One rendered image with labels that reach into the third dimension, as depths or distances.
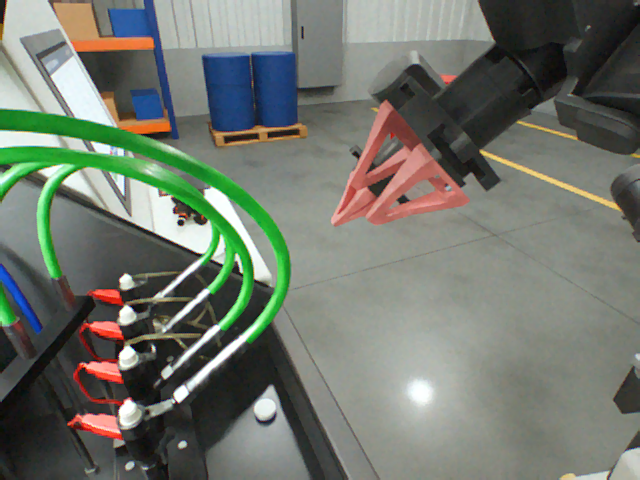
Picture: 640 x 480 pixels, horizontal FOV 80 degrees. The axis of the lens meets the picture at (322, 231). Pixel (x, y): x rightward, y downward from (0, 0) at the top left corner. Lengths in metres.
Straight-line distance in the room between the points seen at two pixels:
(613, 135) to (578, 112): 0.02
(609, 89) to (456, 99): 0.09
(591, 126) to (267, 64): 4.92
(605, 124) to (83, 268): 0.69
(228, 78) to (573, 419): 4.50
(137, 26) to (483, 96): 5.34
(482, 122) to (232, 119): 4.85
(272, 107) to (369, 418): 4.18
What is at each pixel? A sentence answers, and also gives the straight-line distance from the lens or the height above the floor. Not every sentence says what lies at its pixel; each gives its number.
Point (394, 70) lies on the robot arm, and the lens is 0.48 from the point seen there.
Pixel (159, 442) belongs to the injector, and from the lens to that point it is 0.51.
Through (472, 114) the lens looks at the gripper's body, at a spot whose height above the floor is 1.41.
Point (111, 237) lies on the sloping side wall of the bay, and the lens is 0.70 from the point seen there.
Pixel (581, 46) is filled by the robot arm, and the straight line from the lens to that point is 0.29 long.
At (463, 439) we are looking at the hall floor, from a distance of 1.82.
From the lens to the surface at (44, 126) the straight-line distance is 0.31.
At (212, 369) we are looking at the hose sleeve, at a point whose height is 1.15.
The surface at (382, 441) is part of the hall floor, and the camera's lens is 1.74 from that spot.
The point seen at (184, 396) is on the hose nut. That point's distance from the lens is 0.46.
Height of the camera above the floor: 1.48
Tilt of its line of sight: 30 degrees down
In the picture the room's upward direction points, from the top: straight up
